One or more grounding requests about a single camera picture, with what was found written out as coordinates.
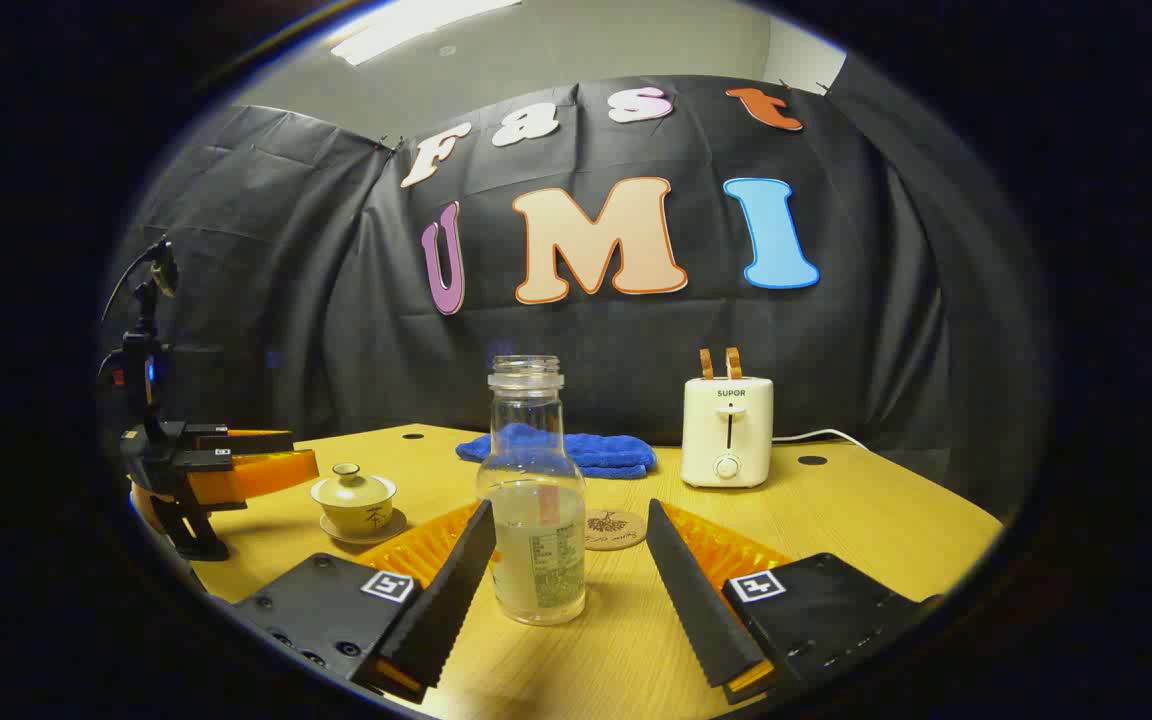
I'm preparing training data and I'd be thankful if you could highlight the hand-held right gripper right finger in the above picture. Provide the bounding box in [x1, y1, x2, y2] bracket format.
[644, 497, 942, 705]

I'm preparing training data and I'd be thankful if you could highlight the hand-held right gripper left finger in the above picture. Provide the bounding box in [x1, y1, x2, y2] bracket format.
[234, 498, 498, 704]

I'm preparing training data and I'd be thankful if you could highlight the clear glass water bottle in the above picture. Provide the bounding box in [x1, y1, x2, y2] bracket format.
[476, 355, 588, 627]

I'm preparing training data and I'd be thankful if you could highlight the round cork coaster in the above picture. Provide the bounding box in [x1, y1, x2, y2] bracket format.
[584, 508, 649, 552]

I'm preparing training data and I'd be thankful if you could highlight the beige teacup lid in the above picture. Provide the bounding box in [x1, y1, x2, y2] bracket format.
[311, 463, 398, 511]

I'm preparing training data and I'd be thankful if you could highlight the beige ceramic teacup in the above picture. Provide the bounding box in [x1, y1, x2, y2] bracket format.
[316, 495, 395, 537]

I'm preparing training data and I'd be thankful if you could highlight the black backdrop cloth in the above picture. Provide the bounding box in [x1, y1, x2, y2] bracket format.
[106, 55, 1047, 501]

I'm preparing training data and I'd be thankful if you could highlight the white toaster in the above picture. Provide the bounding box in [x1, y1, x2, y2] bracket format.
[681, 375, 775, 490]

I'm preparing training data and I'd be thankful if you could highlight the blue towel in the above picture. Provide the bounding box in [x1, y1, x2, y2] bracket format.
[456, 423, 658, 479]

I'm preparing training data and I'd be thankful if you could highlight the white power cable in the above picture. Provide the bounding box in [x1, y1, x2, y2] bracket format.
[772, 428, 872, 453]

